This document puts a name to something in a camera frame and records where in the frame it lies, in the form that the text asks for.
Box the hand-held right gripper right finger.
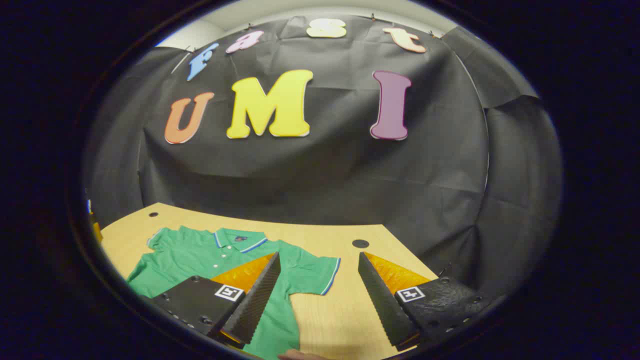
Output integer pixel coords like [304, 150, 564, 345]
[357, 251, 496, 352]

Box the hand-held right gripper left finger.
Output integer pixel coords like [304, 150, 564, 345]
[144, 251, 282, 350]

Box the green T-shirt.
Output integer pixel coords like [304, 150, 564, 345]
[125, 226, 342, 360]

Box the black backdrop cloth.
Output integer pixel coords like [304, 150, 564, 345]
[82, 14, 565, 301]

